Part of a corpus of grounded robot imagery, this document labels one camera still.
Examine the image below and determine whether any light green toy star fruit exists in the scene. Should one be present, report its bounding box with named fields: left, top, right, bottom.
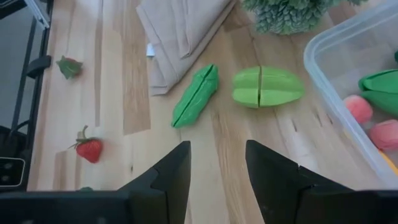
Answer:
left=231, top=65, right=305, bottom=109

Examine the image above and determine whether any artificial succulent in patterned pot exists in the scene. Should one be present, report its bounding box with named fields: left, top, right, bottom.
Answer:
left=241, top=0, right=369, bottom=35

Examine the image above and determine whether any pink toy peach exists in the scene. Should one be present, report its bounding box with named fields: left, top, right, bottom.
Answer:
left=369, top=119, right=398, bottom=152
left=343, top=95, right=374, bottom=124

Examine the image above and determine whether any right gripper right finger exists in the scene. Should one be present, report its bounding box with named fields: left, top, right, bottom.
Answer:
left=245, top=139, right=354, bottom=224

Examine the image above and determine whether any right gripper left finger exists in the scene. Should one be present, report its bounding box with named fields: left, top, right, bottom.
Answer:
left=119, top=140, right=192, bottom=224

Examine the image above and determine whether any small black camera box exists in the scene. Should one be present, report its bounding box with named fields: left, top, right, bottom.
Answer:
left=0, top=157, right=25, bottom=189

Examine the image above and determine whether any folded beige cloth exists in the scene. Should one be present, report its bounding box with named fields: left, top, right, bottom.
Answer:
left=136, top=0, right=239, bottom=96

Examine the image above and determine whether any black aluminium table frame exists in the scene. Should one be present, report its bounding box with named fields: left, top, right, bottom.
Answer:
left=0, top=0, right=55, bottom=192

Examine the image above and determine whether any green toy cucumber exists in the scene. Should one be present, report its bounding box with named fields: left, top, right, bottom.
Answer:
left=358, top=68, right=398, bottom=118

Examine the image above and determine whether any red toy strawberry with stem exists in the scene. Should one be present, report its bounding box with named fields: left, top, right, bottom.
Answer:
left=68, top=124, right=103, bottom=164

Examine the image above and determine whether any clear plastic tupperware container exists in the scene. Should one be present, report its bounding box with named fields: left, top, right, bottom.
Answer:
left=303, top=0, right=398, bottom=190

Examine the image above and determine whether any green toy pea pod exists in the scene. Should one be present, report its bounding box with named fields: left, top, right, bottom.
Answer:
left=170, top=63, right=220, bottom=129

